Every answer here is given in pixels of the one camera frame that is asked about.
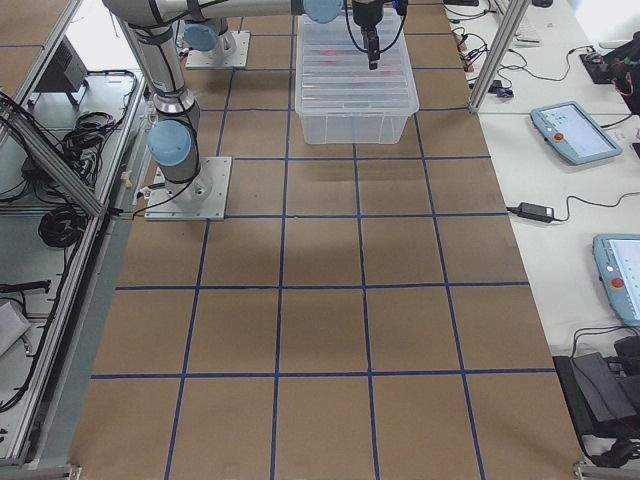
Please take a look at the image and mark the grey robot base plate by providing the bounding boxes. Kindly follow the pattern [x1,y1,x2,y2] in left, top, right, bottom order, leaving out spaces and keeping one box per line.
[143,157,232,221]

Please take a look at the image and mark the brown paper table mat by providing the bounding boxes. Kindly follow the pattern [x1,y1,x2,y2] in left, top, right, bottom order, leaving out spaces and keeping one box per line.
[70,1,580,479]

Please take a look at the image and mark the upper blue teach pendant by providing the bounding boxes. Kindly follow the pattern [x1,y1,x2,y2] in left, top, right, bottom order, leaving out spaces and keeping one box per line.
[530,101,622,165]

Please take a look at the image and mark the aluminium frame post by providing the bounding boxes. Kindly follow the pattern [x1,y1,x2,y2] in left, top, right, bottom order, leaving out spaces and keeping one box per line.
[468,0,529,114]

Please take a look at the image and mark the black coiled cable bundle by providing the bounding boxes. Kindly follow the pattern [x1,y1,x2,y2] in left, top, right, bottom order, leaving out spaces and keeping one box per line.
[38,202,84,250]

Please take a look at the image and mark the lower blue teach pendant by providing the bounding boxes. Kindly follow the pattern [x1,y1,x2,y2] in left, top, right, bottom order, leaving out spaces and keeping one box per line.
[592,234,639,327]

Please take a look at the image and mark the blue teach pendant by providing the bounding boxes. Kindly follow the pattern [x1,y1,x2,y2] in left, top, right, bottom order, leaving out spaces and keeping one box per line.
[592,234,639,327]
[530,101,622,165]

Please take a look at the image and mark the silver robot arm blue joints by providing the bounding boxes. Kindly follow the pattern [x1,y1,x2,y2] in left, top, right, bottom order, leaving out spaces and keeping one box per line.
[104,1,342,189]

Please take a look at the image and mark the clear plastic storage box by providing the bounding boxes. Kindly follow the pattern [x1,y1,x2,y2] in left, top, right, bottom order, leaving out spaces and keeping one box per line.
[295,8,419,144]

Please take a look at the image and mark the aluminium left frame rail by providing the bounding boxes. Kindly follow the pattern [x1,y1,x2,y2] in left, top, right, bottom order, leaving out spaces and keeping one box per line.
[1,93,116,217]

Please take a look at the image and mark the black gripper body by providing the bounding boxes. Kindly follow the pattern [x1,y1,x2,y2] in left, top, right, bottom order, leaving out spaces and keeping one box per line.
[352,0,384,31]

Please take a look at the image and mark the grey control box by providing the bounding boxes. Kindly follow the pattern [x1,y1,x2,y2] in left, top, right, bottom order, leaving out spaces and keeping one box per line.
[34,36,88,106]

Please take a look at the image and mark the black power adapter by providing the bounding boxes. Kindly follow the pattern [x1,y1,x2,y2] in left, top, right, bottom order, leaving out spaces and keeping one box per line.
[517,202,555,223]

